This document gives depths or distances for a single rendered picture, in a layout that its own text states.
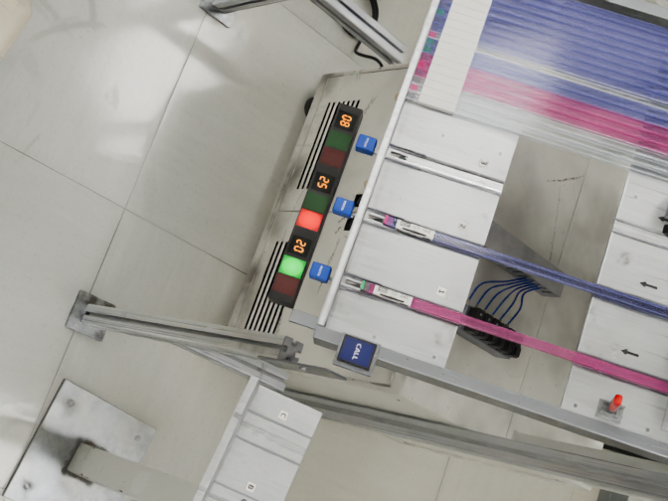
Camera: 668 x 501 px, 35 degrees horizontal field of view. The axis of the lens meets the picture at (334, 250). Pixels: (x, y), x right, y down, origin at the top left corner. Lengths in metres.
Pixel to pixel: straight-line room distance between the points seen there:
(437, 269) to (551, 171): 0.60
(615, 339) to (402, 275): 0.34
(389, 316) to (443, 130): 0.31
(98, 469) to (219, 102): 0.83
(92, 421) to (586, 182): 1.13
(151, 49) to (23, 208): 0.44
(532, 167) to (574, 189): 0.15
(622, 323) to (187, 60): 1.13
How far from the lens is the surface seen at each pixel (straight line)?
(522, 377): 2.14
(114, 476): 2.08
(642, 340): 1.67
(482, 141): 1.71
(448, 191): 1.68
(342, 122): 1.72
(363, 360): 1.56
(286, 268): 1.65
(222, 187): 2.37
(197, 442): 2.39
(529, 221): 2.13
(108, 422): 2.25
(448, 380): 1.60
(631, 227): 1.71
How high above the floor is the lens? 1.92
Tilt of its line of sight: 48 degrees down
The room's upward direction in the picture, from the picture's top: 94 degrees clockwise
